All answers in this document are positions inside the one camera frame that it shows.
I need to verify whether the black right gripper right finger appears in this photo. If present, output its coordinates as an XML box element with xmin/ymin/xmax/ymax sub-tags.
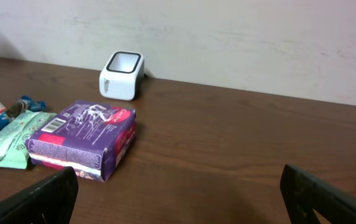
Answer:
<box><xmin>280</xmin><ymin>164</ymin><xmax>356</xmax><ymax>223</ymax></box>

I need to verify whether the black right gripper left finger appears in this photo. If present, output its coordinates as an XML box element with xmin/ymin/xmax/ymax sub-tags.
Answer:
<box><xmin>0</xmin><ymin>167</ymin><xmax>78</xmax><ymax>224</ymax></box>

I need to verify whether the mint green tissue pack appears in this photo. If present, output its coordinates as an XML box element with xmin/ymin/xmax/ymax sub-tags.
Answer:
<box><xmin>0</xmin><ymin>110</ymin><xmax>55</xmax><ymax>169</ymax></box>

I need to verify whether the purple Carefree liner pack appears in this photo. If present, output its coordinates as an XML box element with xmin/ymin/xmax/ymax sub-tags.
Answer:
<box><xmin>26</xmin><ymin>100</ymin><xmax>137</xmax><ymax>182</ymax></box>

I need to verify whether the blue Oreo cookie pack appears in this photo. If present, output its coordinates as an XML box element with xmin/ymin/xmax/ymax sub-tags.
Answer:
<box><xmin>0</xmin><ymin>96</ymin><xmax>47</xmax><ymax>130</ymax></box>

